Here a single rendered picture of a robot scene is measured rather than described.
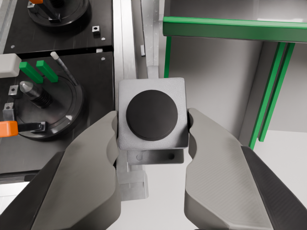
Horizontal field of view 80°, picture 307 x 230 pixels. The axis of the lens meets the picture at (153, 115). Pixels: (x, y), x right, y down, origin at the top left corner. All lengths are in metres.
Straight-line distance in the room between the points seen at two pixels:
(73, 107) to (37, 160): 0.11
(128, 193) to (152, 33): 0.25
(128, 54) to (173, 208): 0.34
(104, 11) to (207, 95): 0.35
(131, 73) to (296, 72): 0.28
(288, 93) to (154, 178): 0.29
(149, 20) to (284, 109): 0.25
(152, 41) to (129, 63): 0.14
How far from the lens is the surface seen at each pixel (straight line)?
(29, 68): 0.38
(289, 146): 0.54
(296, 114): 0.37
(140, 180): 0.33
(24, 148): 0.40
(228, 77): 0.29
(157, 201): 0.43
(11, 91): 0.41
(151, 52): 0.31
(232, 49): 0.28
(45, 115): 0.38
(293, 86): 0.35
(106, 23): 0.49
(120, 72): 0.41
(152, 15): 0.26
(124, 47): 0.46
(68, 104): 0.37
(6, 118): 0.31
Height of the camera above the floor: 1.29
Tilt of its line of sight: 68 degrees down
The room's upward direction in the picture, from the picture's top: 2 degrees counter-clockwise
